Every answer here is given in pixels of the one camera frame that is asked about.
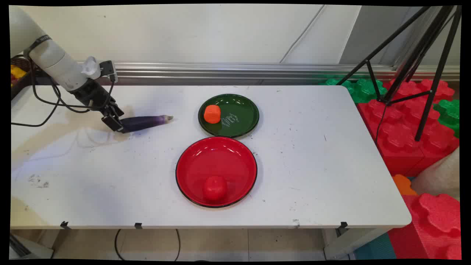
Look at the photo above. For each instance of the yellow toy in basket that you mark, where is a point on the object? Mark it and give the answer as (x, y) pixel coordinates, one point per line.
(16, 71)

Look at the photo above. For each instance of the orange foam block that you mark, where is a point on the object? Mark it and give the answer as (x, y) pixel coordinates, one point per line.
(403, 186)

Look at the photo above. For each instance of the aluminium wall rail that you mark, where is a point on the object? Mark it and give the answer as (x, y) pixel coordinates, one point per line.
(257, 70)

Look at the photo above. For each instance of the dark green plate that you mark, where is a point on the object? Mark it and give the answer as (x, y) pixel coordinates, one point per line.
(239, 116)

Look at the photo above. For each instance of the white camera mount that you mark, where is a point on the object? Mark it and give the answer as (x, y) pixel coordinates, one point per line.
(91, 67)

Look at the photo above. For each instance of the white table leg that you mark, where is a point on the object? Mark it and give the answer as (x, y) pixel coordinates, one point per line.
(349, 244)

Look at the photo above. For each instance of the large red foam block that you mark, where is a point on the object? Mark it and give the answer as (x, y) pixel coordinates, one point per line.
(401, 140)

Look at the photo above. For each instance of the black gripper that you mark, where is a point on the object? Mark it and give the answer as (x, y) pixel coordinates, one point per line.
(90, 94)

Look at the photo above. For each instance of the red toy tomato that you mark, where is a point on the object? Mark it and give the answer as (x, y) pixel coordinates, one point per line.
(214, 188)

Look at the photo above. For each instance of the black table clip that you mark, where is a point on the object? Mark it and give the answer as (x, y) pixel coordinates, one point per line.
(343, 225)
(138, 225)
(65, 225)

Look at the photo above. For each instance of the purple toy eggplant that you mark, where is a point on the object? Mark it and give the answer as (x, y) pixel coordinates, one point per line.
(145, 122)

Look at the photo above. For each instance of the teal foam mat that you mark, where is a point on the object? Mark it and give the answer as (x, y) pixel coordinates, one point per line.
(375, 248)

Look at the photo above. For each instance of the black tripod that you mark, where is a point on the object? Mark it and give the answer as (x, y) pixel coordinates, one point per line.
(427, 55)

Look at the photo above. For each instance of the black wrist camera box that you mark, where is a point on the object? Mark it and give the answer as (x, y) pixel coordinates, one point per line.
(107, 69)

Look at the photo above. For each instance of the green foam block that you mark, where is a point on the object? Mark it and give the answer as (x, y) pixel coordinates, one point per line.
(449, 114)
(362, 90)

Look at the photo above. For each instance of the brown wicker basket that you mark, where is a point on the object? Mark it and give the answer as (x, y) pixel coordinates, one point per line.
(20, 79)

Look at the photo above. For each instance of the orange toy pepper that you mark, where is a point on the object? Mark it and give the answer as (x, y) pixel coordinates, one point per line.
(212, 114)

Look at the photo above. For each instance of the red plate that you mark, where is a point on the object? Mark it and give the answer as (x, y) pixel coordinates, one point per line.
(220, 162)

